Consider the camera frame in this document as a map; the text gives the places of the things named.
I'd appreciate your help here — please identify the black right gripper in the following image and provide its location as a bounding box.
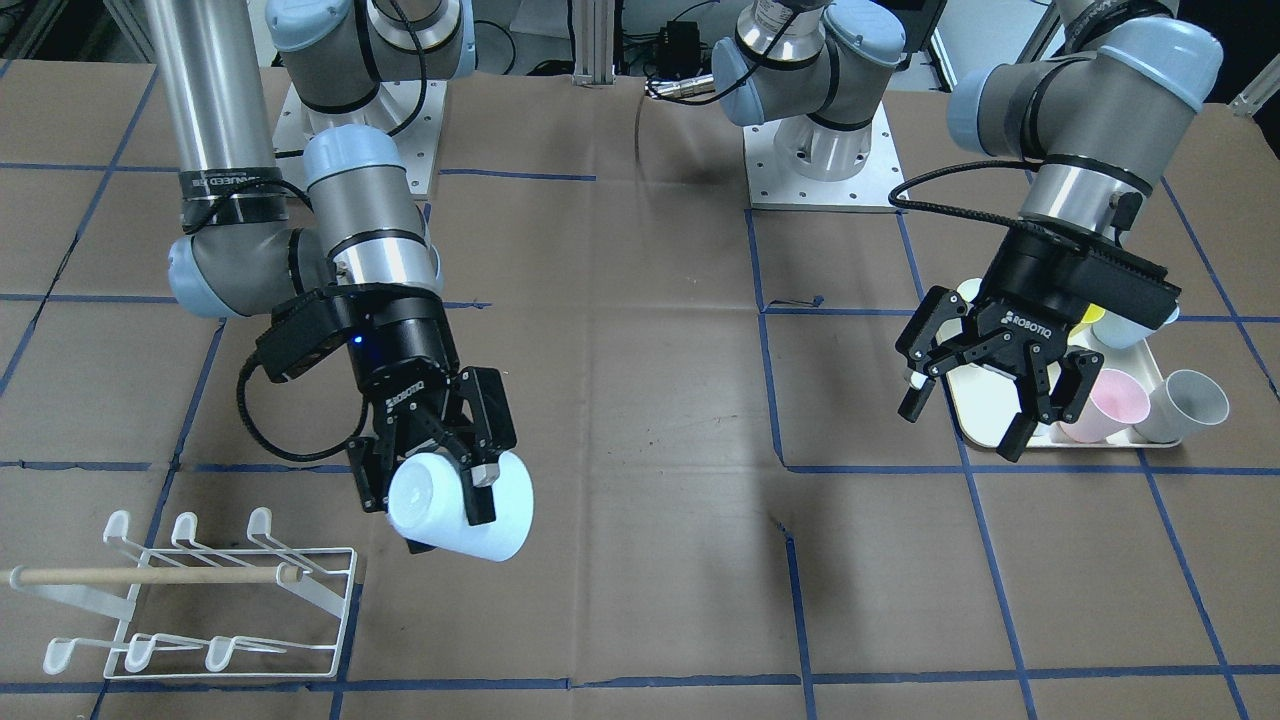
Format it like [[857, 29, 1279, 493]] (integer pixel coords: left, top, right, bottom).
[[346, 284, 517, 527]]

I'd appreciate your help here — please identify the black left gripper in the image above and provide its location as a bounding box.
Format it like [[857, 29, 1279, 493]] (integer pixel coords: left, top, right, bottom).
[[895, 225, 1181, 462]]

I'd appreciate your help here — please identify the light blue plastic cup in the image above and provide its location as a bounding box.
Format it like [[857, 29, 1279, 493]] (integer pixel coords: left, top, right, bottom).
[[387, 451, 534, 562]]

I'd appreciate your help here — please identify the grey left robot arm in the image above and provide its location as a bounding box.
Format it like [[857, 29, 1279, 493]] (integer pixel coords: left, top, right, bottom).
[[710, 1, 1225, 461]]

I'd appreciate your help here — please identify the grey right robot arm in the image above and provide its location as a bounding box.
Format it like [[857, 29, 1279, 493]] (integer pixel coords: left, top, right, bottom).
[[145, 1, 517, 527]]

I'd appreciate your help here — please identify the cream white plastic cup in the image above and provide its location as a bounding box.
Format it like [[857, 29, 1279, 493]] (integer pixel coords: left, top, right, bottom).
[[956, 278, 982, 305]]

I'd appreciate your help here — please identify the yellow plastic cup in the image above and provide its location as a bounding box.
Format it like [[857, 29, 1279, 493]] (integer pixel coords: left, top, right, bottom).
[[1068, 304, 1106, 342]]

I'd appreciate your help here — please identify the pink plastic cup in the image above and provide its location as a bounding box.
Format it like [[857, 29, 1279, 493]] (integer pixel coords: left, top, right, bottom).
[[1059, 368, 1151, 443]]

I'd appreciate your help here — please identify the grey plastic cup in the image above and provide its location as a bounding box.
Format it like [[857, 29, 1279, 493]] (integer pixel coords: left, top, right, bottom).
[[1133, 369, 1231, 445]]

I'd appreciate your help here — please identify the cream plastic tray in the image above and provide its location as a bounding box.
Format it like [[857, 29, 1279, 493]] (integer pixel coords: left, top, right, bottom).
[[945, 331, 1181, 448]]

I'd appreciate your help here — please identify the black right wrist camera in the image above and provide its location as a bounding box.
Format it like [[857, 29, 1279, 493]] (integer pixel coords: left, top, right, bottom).
[[256, 286, 361, 383]]

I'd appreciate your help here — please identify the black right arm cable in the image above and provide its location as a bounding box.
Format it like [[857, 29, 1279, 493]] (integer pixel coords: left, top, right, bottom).
[[237, 355, 371, 464]]

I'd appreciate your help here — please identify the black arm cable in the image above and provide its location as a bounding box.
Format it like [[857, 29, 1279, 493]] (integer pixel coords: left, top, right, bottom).
[[887, 161, 1061, 233], [237, 355, 371, 464]]

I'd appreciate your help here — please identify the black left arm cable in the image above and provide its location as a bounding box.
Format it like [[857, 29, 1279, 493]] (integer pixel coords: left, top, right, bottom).
[[887, 161, 1061, 233]]

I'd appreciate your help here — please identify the white wire cup rack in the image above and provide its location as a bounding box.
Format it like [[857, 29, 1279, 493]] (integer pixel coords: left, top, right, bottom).
[[6, 507, 358, 682]]

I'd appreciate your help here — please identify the aluminium frame post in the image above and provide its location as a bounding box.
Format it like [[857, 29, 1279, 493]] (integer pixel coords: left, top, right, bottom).
[[567, 0, 622, 86]]

